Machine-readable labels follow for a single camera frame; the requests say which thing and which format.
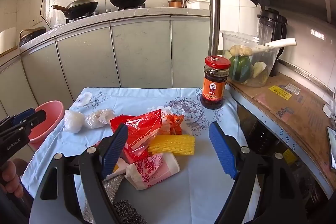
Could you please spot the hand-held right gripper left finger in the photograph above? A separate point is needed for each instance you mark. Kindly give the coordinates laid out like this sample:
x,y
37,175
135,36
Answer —
x,y
114,150

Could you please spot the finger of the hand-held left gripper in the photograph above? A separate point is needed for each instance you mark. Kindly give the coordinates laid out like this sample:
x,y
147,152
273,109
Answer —
x,y
36,117
22,114

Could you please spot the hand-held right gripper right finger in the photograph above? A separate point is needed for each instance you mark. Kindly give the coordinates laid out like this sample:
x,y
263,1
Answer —
x,y
223,153

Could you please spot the pink plastic bucket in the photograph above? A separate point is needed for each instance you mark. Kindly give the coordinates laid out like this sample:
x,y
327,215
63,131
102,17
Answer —
x,y
50,113

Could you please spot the pink floral paper wrapper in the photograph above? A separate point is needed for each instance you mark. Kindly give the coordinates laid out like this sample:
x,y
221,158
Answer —
x,y
152,166

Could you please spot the orange and white plastic bag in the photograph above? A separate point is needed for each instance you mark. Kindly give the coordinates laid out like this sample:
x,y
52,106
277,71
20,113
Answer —
x,y
174,121

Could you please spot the person's left hand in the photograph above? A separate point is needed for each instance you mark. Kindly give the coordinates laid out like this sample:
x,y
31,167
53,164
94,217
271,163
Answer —
x,y
10,176

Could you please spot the white crumpled tissue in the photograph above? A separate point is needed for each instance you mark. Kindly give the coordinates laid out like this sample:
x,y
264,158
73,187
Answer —
x,y
121,167

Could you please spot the red plastic bag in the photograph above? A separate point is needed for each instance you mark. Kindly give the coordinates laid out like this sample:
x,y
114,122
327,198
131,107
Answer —
x,y
141,127

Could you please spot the crumpled clear plastic bag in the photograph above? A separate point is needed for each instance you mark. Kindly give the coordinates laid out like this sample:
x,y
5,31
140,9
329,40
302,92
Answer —
x,y
95,119
73,120

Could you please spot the grey mesh cloth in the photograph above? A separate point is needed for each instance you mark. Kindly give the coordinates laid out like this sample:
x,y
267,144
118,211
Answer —
x,y
114,187

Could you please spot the blue floral tablecloth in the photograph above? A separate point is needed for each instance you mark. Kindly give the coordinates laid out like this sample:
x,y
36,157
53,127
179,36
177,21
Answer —
x,y
183,182

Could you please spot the yellow foam net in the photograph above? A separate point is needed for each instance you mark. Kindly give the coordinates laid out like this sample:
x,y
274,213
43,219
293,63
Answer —
x,y
173,145

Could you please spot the steel wool scrubber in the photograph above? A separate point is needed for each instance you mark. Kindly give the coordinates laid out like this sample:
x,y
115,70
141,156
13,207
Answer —
x,y
128,213

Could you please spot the chili sauce jar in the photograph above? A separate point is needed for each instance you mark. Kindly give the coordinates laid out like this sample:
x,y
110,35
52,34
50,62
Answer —
x,y
214,87

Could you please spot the white rice cooker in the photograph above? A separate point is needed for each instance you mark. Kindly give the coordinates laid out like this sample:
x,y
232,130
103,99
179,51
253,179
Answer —
x,y
8,40

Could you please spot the brown cardboard sheet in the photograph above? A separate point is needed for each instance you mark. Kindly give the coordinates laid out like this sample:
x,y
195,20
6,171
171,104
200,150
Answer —
x,y
288,113

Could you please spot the green bell pepper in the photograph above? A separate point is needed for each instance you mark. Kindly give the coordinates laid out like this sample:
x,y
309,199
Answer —
x,y
241,66

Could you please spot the cabbage piece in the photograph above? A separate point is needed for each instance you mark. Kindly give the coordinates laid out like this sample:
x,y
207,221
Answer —
x,y
260,69

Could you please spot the grey kitchen cabinet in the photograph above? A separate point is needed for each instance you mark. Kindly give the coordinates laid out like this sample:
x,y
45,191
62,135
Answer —
x,y
139,50

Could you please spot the potato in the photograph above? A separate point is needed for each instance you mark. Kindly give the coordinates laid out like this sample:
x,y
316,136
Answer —
x,y
240,50

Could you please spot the clear plastic splash guard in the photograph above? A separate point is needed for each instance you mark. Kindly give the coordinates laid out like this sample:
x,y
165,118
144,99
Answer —
x,y
56,14

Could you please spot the gas stove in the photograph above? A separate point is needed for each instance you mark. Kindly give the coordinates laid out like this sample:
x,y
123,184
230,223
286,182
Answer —
x,y
78,20

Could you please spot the clear plastic bowl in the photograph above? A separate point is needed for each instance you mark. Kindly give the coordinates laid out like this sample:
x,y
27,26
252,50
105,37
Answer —
x,y
236,40

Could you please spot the dark wok lid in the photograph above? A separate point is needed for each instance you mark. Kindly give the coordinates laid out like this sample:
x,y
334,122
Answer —
x,y
81,2

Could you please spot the black blender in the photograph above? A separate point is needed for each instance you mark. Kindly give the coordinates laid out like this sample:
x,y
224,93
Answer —
x,y
273,22

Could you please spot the metal shelf rack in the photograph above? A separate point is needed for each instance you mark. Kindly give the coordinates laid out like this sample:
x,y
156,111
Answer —
x,y
214,3

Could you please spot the white plastic container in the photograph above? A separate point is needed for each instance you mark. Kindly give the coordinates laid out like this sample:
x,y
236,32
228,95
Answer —
x,y
198,4

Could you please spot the small steel pot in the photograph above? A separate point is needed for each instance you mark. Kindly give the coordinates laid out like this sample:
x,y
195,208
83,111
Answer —
x,y
187,1

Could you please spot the copper pot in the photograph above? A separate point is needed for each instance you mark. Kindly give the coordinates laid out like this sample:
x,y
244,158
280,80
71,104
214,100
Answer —
x,y
175,3

